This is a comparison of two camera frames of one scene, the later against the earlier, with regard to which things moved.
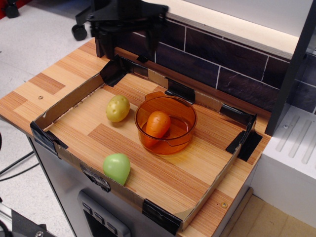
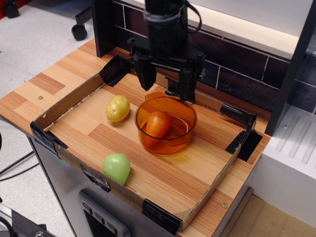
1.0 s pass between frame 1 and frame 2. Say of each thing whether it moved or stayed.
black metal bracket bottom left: stayed
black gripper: moved
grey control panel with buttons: stayed
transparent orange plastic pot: stayed
